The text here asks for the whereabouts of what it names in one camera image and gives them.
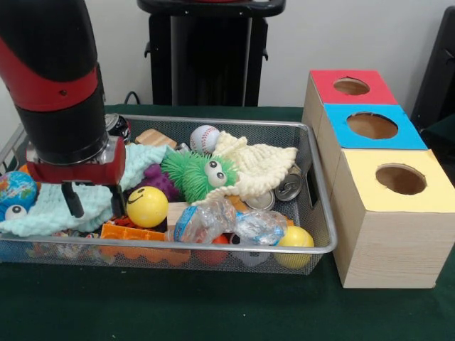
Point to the orange plastic toy block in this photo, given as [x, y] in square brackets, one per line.
[131, 232]

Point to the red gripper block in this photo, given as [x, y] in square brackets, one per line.
[78, 174]

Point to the globe print ball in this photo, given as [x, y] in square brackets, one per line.
[17, 190]

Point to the crushed clear plastic bottle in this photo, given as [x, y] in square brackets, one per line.
[199, 222]

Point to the silver mesh bin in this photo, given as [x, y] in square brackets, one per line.
[213, 255]

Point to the black upright panel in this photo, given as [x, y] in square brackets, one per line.
[437, 71]

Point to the mint knitted cloth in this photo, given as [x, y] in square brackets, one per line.
[46, 213]

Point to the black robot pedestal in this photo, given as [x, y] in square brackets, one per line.
[199, 71]

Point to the wooden three-hole box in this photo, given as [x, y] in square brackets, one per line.
[391, 248]

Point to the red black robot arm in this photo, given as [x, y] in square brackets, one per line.
[53, 71]

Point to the yellow smiley ball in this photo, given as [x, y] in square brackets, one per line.
[147, 209]

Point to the white baseball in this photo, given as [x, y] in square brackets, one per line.
[204, 138]

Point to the plain yellow ball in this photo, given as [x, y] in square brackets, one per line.
[295, 238]

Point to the green spiky toy with eyes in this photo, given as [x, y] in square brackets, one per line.
[192, 174]

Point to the cream knitted cloth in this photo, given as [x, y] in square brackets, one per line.
[263, 156]

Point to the striped wooden block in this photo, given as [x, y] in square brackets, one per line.
[153, 138]

